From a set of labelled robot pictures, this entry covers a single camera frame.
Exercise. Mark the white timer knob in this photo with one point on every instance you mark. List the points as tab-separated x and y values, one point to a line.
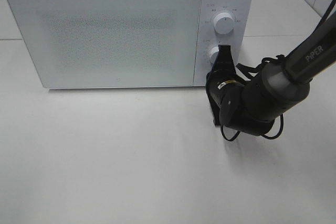
212	54

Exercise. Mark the upper white power knob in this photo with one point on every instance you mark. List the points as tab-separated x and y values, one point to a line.
223	22

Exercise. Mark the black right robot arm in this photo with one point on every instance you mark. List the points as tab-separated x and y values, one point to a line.
249	99

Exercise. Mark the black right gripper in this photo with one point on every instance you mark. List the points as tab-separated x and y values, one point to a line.
221	77

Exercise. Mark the white microwave door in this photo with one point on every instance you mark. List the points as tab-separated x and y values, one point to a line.
110	43

